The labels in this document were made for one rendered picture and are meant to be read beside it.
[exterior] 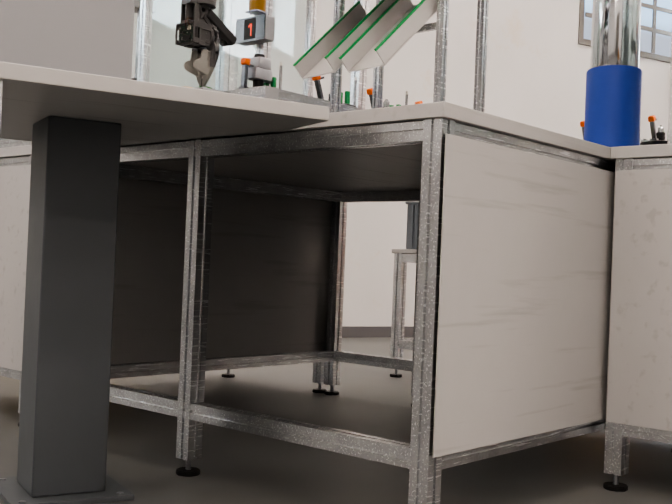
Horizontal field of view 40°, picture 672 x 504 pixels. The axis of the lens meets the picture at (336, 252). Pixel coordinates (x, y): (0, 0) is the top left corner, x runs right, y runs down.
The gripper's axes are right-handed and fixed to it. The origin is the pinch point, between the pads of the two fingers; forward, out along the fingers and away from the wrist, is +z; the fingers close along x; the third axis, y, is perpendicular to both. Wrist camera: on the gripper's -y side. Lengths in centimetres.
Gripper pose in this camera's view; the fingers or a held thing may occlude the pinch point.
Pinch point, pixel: (204, 82)
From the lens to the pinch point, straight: 238.0
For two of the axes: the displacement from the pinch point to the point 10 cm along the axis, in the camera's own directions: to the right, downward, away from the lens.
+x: 7.5, 0.2, -6.6
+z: -0.4, 10.0, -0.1
